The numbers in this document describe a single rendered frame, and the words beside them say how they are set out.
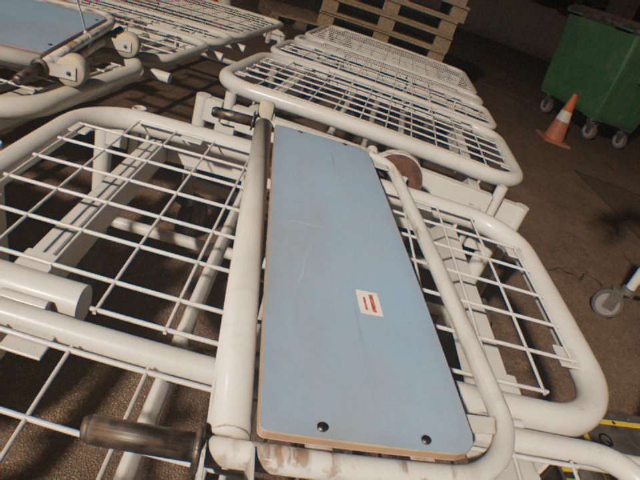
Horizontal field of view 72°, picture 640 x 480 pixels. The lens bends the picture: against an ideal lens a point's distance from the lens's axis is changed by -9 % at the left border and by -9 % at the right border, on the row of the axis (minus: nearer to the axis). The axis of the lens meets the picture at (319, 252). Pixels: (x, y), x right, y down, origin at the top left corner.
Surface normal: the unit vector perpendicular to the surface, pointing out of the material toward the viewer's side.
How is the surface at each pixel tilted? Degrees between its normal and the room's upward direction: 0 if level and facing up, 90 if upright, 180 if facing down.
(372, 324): 1
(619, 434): 0
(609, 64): 94
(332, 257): 1
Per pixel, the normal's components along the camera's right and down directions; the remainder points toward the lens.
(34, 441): 0.28, -0.81
